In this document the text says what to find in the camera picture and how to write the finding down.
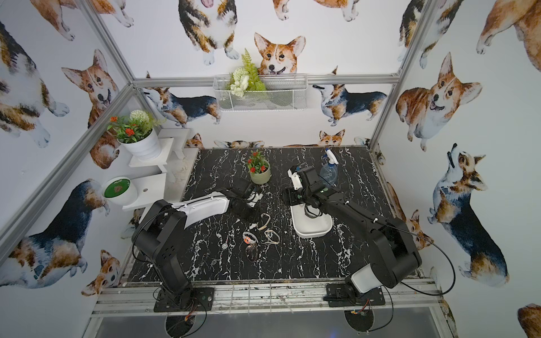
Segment white storage box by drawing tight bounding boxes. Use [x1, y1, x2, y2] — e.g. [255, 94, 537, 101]
[290, 204, 334, 239]

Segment orange white watch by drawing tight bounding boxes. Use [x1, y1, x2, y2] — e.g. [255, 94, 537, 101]
[242, 231, 259, 245]

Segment black watch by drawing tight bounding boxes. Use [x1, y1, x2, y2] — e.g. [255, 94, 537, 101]
[245, 243, 259, 263]

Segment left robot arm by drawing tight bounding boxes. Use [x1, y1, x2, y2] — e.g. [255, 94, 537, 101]
[132, 179, 261, 299]

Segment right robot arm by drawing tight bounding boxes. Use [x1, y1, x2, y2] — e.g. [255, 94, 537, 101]
[282, 166, 422, 294]

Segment blue spray bottle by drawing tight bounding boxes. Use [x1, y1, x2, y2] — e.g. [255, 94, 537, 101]
[319, 148, 338, 187]

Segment small green pot red flowers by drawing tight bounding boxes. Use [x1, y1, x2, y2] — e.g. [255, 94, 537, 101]
[246, 151, 271, 185]

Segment white stepped shelf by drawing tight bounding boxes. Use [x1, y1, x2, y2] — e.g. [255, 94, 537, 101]
[122, 127, 191, 212]

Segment fern and white flowers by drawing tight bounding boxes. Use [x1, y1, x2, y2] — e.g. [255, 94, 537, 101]
[226, 49, 266, 98]

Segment large white pot plant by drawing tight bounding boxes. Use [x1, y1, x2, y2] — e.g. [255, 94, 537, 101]
[107, 110, 166, 162]

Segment white bowl green top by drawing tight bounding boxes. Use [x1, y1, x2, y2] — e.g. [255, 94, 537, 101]
[101, 177, 138, 206]

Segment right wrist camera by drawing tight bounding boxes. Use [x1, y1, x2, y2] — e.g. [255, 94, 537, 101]
[287, 168, 303, 191]

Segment white wire wall basket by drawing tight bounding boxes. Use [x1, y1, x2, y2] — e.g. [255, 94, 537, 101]
[213, 74, 308, 112]

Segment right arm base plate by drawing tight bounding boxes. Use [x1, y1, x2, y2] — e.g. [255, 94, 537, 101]
[323, 283, 385, 308]

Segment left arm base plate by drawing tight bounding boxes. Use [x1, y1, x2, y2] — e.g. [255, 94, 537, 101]
[154, 287, 216, 313]

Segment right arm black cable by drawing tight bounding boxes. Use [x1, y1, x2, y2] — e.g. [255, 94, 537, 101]
[375, 219, 457, 297]

